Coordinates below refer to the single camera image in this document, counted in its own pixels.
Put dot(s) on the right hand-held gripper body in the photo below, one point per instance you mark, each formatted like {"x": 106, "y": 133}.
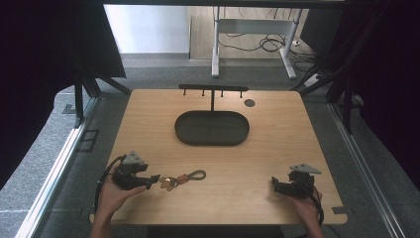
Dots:
{"x": 298, "y": 183}

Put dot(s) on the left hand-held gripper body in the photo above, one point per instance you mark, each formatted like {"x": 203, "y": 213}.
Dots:
{"x": 127, "y": 173}

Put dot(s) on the black key rack with tray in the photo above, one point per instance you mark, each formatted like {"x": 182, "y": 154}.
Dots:
{"x": 212, "y": 127}

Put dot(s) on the person's right hand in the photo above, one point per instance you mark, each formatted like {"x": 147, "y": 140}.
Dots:
{"x": 305, "y": 206}

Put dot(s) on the person's left hand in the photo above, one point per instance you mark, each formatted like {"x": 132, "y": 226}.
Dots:
{"x": 114, "y": 195}

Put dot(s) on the black round table grommet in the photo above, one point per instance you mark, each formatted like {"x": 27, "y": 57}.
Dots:
{"x": 249, "y": 103}

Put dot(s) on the black metal stand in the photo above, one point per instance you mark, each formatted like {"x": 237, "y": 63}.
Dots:
{"x": 85, "y": 95}
{"x": 340, "y": 82}

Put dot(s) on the dark curtain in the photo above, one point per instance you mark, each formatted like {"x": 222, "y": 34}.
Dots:
{"x": 383, "y": 76}
{"x": 43, "y": 66}

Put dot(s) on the aluminium rail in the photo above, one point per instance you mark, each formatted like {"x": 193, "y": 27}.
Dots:
{"x": 361, "y": 168}
{"x": 54, "y": 172}

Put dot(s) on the white metal desk frame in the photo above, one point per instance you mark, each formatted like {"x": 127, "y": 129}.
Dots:
{"x": 252, "y": 43}

